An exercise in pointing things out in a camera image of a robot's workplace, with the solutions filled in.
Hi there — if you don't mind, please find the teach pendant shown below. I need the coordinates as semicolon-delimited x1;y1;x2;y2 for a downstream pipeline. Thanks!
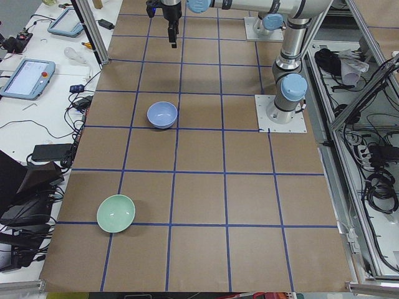
1;59;55;100
47;7;84;37

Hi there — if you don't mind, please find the near teach pendant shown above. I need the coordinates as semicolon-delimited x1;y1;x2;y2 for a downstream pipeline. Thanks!
1;59;55;100

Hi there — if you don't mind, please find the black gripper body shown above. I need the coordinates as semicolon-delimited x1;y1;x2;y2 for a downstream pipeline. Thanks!
161;0;182;22

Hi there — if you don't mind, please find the small blue device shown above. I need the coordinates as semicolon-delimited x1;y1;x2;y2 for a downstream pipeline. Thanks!
69;84;85;93

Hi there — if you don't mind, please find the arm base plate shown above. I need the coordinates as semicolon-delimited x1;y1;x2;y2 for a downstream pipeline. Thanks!
254;95;307;133
244;17;284;43

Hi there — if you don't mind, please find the blue bowl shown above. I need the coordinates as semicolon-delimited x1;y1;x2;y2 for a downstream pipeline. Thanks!
147;102;178;129

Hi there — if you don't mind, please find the green bowl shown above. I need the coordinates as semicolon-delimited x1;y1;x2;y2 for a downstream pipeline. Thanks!
97;194;136;233

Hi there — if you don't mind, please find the black power brick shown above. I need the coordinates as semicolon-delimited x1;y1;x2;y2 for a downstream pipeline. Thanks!
31;143;72;162

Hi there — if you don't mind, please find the far teach pendant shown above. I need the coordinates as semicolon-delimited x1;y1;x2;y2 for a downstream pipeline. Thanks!
47;7;84;37

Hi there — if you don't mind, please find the aluminium frame post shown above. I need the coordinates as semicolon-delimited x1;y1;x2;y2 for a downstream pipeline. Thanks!
71;0;109;65

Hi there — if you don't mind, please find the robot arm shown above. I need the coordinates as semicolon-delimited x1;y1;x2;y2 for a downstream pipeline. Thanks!
146;1;305;49
267;1;331;125

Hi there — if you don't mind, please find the black power adapter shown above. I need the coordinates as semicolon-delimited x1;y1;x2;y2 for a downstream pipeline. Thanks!
97;19;115;30

